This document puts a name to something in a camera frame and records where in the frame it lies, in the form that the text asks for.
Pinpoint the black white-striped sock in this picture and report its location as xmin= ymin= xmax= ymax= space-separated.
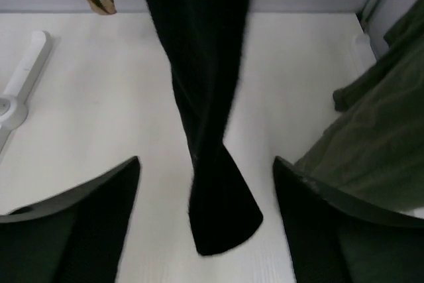
xmin=146 ymin=0 xmax=263 ymax=256

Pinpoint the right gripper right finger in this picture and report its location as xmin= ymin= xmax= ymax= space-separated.
xmin=273 ymin=156 xmax=423 ymax=282

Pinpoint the olive green hanging garment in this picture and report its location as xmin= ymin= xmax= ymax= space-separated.
xmin=295 ymin=0 xmax=423 ymax=211

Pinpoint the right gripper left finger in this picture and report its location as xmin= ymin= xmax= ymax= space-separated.
xmin=1 ymin=156 xmax=140 ymax=282

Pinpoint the metal clothes rack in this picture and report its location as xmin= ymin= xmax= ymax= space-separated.
xmin=0 ymin=30 xmax=52 ymax=154

